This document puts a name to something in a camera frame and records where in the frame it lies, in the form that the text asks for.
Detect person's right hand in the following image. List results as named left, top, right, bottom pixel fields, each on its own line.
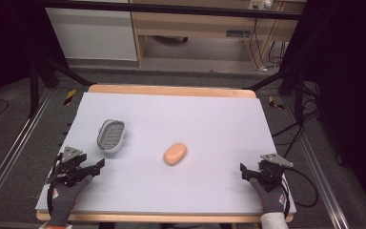
left=249, top=177, right=289, bottom=215

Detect wooden desk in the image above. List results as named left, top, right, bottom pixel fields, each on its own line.
left=129, top=0, right=307, bottom=71

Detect black metal stand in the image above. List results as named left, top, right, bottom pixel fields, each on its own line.
left=28, top=47, right=93, bottom=118
left=243, top=63, right=309, bottom=128

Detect grey soap dish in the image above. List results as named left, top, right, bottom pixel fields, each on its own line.
left=96, top=118, right=128, bottom=155

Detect white table mat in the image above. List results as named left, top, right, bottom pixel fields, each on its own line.
left=35, top=92, right=297, bottom=215

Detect wooden table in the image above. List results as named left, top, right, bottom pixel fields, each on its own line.
left=35, top=83, right=295, bottom=223

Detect person's left hand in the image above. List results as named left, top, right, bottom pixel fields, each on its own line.
left=46, top=174, right=94, bottom=227

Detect black metal frame bar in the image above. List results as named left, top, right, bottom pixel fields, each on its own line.
left=41, top=0, right=303, bottom=21

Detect yellow black tape marker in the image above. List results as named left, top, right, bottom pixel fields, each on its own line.
left=63, top=89, right=77, bottom=106
left=268, top=95, right=286, bottom=111

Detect black floor cables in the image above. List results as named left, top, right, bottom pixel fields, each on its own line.
left=271, top=80, right=323, bottom=158

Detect white power strip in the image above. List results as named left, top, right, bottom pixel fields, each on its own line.
left=248, top=0, right=275, bottom=10

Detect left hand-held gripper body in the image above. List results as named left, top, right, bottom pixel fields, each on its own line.
left=46, top=145, right=88, bottom=188

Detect white cabinet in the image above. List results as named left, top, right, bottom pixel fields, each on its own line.
left=45, top=0, right=139, bottom=62

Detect aluminium floor rail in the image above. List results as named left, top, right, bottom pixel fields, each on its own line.
left=0, top=89, right=55, bottom=220
left=282, top=94, right=351, bottom=229

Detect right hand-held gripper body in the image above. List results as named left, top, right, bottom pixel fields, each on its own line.
left=256, top=153, right=295, bottom=193

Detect orange soap bar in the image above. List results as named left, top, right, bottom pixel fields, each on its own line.
left=163, top=142, right=189, bottom=167

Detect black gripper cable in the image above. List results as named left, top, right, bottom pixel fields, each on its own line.
left=45, top=154, right=65, bottom=215
left=281, top=167, right=319, bottom=218

